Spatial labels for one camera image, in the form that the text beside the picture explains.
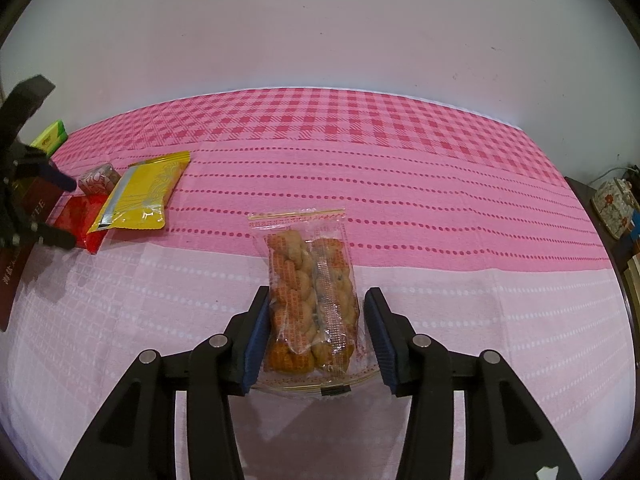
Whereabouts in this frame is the red snack packet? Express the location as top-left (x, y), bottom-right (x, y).
top-left (50, 194), bottom-right (109, 256)

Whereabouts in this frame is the green tissue pack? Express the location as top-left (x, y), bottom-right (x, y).
top-left (30, 120), bottom-right (69, 156)

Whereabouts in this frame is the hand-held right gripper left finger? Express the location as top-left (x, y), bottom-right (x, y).
top-left (60, 285), bottom-right (274, 480)

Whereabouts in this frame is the small pink wrapped snack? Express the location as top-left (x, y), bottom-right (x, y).
top-left (78, 162), bottom-right (124, 197)

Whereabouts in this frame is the floral patterned box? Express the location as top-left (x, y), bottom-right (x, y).
top-left (590, 179), bottom-right (639, 239)

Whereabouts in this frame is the dark wooden nightstand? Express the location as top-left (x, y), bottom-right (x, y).
top-left (564, 175), bottom-right (640, 341)

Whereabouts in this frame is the clear fried dough twist packet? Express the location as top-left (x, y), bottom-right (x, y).
top-left (248, 208), bottom-right (382, 399)

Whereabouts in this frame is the white cable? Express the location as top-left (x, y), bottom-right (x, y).
top-left (589, 164), bottom-right (640, 187)

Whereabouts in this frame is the yellow snack packet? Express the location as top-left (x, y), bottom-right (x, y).
top-left (87, 151), bottom-right (191, 234)

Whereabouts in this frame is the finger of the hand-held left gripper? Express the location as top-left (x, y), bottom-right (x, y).
top-left (0, 74), bottom-right (78, 193)
top-left (0, 189), bottom-right (77, 251)

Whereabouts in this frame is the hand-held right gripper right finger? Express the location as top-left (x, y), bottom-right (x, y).
top-left (363, 287), bottom-right (583, 480)

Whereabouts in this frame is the dark red packet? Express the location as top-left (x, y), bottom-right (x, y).
top-left (0, 179), bottom-right (55, 332)

